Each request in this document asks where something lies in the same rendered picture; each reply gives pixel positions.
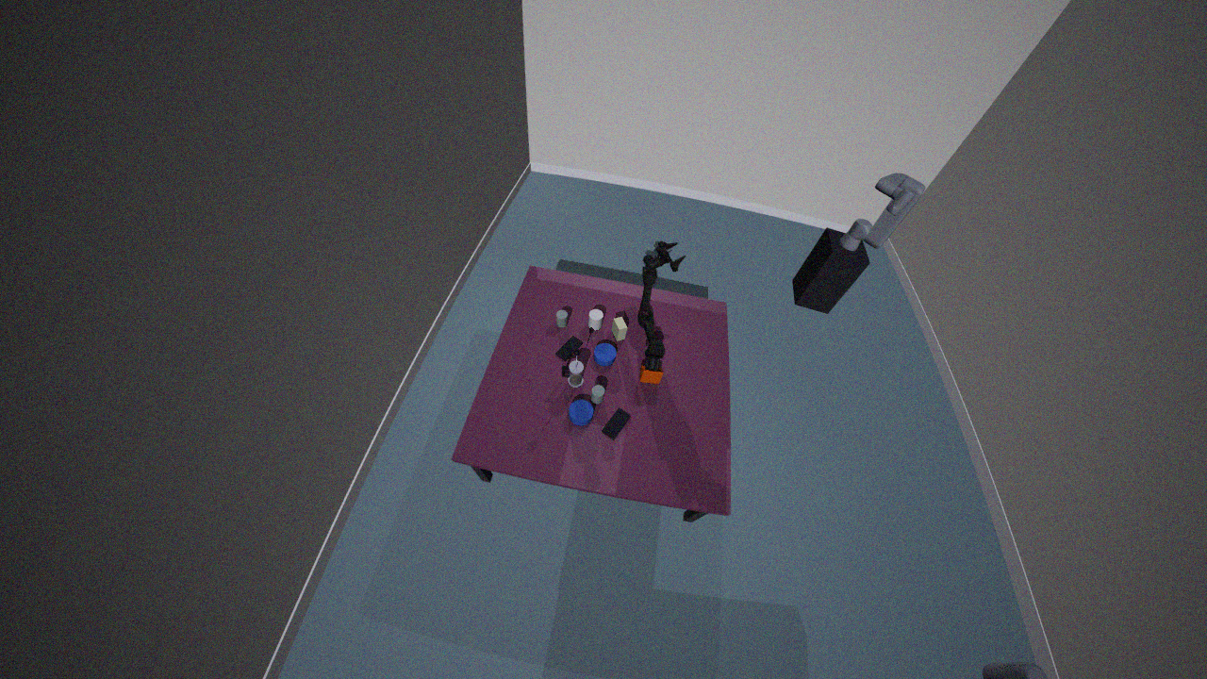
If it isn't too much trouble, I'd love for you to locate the glass coffee press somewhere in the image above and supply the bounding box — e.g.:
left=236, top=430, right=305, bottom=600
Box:
left=562, top=349, right=584, bottom=388

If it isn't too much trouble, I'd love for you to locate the blue cylinder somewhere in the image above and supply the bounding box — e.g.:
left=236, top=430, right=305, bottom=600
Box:
left=568, top=400, right=593, bottom=426
left=594, top=343, right=617, bottom=365

